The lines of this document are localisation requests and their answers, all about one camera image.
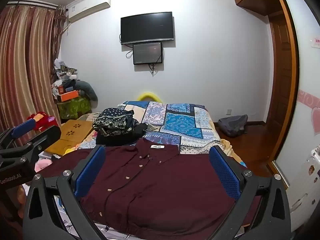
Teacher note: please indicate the small wall sign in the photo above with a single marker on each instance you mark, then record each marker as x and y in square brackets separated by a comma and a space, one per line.
[315, 42]

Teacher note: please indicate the grey backpack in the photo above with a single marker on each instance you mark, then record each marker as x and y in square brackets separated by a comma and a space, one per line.
[232, 126]

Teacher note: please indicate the maroon button-up shirt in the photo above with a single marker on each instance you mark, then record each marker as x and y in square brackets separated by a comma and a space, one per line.
[162, 180]

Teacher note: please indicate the cream orange fleece blanket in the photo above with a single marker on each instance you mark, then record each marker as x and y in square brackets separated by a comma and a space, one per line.
[228, 150]

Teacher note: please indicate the pink wall sticker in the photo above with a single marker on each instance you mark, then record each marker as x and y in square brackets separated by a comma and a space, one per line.
[312, 112]

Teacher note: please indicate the curtain rod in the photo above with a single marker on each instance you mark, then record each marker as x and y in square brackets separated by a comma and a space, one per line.
[32, 4]

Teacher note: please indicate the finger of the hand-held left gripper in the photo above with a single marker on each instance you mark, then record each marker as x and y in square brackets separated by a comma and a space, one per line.
[23, 127]
[45, 136]

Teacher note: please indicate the orange box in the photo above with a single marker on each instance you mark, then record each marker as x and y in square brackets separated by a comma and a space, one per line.
[68, 96]

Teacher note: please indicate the navy patterned folded cloth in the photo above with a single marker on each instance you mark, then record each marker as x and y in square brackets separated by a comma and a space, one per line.
[112, 121]

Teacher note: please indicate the small black wall monitor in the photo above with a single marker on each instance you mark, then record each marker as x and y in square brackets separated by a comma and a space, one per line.
[147, 53]

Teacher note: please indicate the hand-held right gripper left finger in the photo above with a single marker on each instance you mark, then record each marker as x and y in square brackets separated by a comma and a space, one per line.
[90, 172]

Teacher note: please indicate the wooden door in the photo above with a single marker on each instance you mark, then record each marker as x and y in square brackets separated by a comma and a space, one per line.
[281, 92]

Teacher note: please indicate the large black wall television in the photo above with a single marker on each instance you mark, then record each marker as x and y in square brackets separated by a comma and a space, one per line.
[147, 27]

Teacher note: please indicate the yellow round object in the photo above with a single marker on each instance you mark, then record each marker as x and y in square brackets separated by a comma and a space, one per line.
[148, 96]

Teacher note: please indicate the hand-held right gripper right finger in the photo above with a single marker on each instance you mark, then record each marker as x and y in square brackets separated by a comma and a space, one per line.
[223, 172]

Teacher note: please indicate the white cabinet with stickers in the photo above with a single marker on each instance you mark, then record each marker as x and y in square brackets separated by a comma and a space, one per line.
[305, 192]

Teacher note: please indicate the yellow printed cloth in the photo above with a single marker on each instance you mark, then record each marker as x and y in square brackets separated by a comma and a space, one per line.
[68, 151]

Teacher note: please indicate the black folded cloth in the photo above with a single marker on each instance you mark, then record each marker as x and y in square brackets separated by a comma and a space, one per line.
[112, 140]

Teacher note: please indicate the white air conditioner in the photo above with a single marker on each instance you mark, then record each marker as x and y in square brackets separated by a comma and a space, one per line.
[87, 6]

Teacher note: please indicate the blue patchwork quilt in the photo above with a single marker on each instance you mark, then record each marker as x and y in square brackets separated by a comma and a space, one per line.
[180, 122]

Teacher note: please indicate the pink soft item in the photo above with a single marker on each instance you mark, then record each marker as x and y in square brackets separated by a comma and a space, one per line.
[42, 165]

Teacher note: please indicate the striped reddish curtain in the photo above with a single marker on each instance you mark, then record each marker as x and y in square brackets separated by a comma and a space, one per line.
[25, 67]

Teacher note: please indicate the green storage box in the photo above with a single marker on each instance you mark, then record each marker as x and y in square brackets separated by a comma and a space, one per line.
[73, 107]

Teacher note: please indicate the red plush toy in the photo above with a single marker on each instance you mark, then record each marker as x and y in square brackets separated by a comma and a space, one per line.
[41, 121]

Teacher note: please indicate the pile of clutter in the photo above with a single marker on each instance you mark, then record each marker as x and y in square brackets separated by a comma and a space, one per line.
[63, 77]

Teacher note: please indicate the wooden lap desk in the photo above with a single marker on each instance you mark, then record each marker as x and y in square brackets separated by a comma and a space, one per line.
[72, 130]

